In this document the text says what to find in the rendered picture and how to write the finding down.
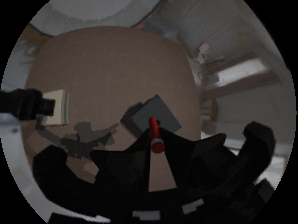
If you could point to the dark grey square panel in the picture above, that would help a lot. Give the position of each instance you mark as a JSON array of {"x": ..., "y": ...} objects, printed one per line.
[{"x": 156, "y": 108}]

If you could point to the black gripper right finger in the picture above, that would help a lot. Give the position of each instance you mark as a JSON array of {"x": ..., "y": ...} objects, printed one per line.
[{"x": 181, "y": 153}]

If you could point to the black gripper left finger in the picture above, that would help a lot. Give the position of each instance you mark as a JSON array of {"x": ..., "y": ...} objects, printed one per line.
[{"x": 135, "y": 159}]

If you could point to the red peg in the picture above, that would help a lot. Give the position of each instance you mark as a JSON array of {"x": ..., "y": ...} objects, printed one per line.
[{"x": 158, "y": 145}]

